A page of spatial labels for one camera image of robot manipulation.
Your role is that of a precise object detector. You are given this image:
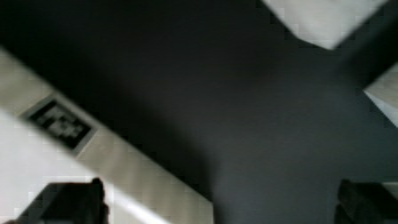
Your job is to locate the white square table top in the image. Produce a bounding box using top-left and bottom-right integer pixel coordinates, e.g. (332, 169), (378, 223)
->
(0, 48), (215, 224)

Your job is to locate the white U-shaped obstacle fence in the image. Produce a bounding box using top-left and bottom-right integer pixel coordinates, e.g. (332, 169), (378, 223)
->
(259, 0), (398, 127)

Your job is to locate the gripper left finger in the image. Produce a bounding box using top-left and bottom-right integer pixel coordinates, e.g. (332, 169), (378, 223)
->
(16, 178), (110, 224)

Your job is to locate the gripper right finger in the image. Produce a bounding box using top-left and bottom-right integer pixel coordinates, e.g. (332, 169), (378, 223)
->
(334, 179), (398, 224)

